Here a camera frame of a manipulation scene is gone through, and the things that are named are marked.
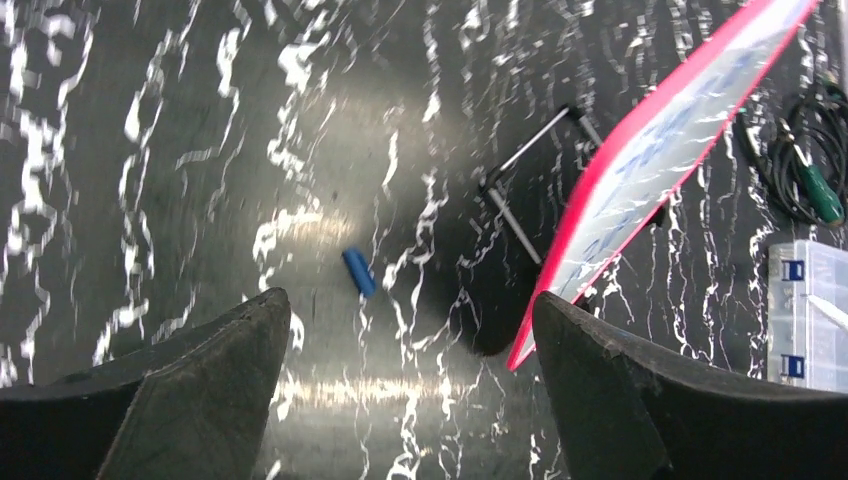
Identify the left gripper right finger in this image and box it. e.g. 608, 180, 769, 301
533, 292, 847, 479

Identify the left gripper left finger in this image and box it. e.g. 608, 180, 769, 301
1, 287, 292, 479

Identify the blue marker cap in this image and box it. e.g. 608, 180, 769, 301
342, 247, 377, 298

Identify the pink framed whiteboard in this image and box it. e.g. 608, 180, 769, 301
506, 0, 823, 372

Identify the clear plastic screw box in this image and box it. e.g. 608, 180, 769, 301
767, 240, 847, 393

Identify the green connector plug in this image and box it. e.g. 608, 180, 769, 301
800, 165, 845, 226

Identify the metal wire whiteboard stand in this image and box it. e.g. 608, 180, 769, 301
478, 104, 602, 267

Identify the black coiled cable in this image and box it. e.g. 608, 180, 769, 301
731, 69, 848, 230

